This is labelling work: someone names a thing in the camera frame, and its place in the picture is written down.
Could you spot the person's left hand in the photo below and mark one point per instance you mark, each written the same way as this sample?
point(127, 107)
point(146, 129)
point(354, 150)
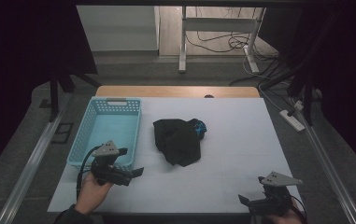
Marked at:
point(91, 193)

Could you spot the aluminium rail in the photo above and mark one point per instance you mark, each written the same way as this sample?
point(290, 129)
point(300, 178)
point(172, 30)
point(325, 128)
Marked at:
point(331, 168)
point(32, 161)

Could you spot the white metal desk frame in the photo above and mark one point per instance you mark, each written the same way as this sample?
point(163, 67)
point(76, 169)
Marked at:
point(216, 25)

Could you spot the person's right hand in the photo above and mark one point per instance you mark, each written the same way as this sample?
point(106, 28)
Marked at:
point(286, 218)

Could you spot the white power strip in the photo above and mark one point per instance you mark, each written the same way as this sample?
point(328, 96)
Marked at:
point(291, 120)

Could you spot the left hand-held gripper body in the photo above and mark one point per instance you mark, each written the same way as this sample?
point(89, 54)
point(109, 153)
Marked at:
point(107, 168)

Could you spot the white table cover sheet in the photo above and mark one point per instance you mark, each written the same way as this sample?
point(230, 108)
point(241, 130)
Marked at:
point(228, 161)

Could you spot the black garment with blue print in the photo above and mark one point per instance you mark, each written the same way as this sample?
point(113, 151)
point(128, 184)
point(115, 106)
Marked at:
point(177, 143)

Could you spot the white plug adapter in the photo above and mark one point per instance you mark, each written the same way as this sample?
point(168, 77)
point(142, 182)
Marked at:
point(298, 104)

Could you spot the white cabinet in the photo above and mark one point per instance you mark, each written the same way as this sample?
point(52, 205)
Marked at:
point(116, 28)

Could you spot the light blue plastic basket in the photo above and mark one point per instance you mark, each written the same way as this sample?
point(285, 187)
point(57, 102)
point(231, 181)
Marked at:
point(110, 130)

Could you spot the dark curtain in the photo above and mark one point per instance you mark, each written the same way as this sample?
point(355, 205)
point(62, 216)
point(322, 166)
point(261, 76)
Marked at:
point(20, 62)
point(344, 62)

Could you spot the black floor plate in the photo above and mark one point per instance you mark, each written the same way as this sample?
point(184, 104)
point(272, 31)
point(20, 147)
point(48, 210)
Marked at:
point(62, 133)

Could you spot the black metal stand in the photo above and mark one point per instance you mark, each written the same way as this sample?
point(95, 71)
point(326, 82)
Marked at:
point(57, 90)
point(306, 93)

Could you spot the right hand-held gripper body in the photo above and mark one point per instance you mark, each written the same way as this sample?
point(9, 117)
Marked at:
point(273, 196)

